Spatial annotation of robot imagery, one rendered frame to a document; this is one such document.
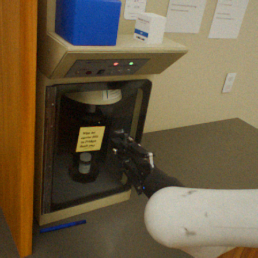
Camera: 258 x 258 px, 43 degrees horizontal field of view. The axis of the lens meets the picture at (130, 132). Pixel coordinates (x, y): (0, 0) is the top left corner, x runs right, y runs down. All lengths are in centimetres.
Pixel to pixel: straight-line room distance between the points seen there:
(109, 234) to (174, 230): 49
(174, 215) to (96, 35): 38
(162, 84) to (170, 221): 109
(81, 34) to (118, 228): 62
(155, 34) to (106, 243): 60
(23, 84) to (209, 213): 42
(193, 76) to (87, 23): 109
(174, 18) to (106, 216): 89
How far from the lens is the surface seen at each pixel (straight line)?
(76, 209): 106
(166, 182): 76
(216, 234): 54
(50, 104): 81
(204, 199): 55
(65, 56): 67
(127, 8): 84
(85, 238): 101
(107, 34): 70
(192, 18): 157
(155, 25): 79
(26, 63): 67
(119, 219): 109
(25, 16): 64
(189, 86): 171
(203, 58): 170
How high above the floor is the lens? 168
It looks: 28 degrees down
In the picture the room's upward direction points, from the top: 10 degrees clockwise
